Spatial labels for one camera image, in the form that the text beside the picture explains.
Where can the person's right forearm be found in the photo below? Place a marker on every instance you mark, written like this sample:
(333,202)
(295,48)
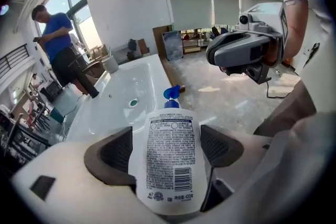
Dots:
(295,31)

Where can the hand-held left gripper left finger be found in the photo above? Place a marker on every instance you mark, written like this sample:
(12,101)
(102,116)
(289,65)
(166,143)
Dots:
(65,173)

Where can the person's grey trousers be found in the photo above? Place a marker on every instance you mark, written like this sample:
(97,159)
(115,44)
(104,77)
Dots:
(288,110)

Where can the white ceramic sink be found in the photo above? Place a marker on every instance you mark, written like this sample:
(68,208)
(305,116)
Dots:
(126,78)

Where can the green sink drain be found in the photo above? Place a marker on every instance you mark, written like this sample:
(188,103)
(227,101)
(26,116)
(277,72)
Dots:
(133,103)

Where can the grey roller blind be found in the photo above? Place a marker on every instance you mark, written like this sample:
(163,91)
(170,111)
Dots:
(225,5)
(189,5)

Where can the grey canvas painting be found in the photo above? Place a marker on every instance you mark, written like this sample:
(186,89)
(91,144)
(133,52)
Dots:
(172,46)

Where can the black faucet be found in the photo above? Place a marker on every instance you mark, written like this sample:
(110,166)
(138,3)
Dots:
(89,86)

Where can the person's white shirt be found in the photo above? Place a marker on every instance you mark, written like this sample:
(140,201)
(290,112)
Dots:
(323,34)

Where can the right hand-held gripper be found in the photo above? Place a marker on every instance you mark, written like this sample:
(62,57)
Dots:
(265,18)

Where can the pale ceramic cup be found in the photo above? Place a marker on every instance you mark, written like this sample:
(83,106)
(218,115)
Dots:
(110,65)

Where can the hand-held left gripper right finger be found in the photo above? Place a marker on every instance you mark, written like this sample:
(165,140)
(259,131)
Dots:
(223,149)

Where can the low wooden shelf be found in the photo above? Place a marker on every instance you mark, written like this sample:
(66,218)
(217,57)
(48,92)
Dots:
(191,43)

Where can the black balcony railing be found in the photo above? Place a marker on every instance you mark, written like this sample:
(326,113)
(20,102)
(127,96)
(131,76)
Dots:
(13,60)

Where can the brown wooden board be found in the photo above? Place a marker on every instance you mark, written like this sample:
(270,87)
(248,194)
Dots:
(157,39)

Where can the teal bin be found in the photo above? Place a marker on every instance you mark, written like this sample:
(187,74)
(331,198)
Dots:
(56,115)

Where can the green toothbrush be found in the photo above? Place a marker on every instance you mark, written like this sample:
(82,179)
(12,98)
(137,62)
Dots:
(110,52)

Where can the dark backpack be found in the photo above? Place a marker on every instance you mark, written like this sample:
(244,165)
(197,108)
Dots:
(132,44)

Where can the brown cardboard box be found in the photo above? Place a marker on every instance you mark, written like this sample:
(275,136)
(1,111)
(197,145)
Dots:
(143,46)

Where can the white bottle blue pump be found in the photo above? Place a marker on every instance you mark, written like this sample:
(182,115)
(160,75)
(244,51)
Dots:
(170,152)

